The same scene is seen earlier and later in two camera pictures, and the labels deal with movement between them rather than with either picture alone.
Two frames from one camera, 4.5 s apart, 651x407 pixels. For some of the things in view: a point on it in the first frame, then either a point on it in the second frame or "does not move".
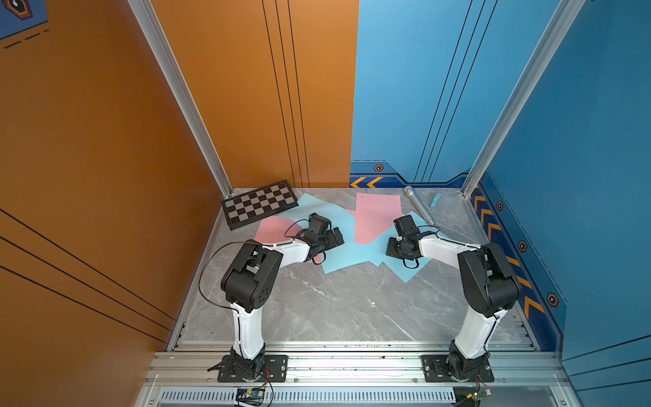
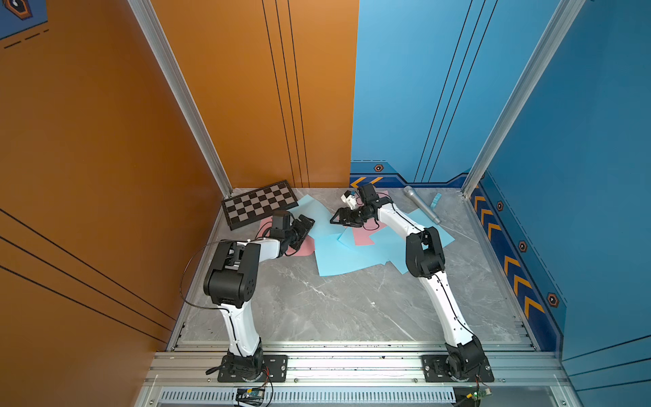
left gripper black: (333, 242) to (302, 230)
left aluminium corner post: (147, 18) does not move
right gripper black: (390, 251) to (348, 218)
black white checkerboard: (258, 204) does not move
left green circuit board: (250, 395) does not move
